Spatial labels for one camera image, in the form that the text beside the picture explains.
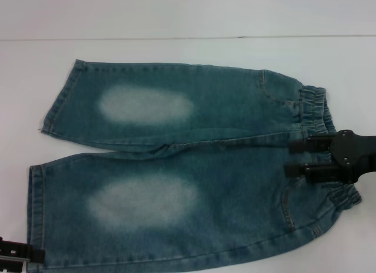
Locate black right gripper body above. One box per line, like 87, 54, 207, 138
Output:
328, 129, 376, 184

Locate blue denim shorts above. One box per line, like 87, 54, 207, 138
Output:
26, 59, 362, 273

